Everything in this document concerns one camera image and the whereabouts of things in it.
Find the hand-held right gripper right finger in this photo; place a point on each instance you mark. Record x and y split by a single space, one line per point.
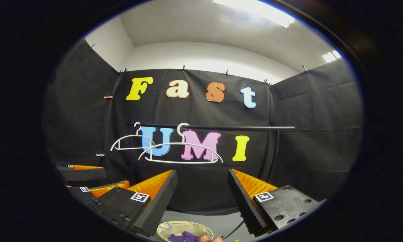
242 205

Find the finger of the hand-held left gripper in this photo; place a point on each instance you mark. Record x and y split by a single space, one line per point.
83 174
87 195

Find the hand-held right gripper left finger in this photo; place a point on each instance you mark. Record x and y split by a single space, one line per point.
161 201

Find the beige laundry hamper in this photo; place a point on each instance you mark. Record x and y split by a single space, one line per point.
188 227

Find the purple knit cardigan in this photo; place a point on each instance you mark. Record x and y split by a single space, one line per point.
183 238

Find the white plastic hanger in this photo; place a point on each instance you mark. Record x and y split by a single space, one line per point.
114 145
178 129

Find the black clothes rack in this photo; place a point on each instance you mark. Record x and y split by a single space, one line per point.
248 128

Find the black backdrop cloth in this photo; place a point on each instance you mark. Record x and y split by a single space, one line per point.
305 134

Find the row of black clips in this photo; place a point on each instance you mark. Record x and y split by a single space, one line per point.
183 68

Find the small ceiling light panel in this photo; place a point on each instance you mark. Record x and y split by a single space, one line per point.
331 56

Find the long ceiling light panel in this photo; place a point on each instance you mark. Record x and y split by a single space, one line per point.
255 11

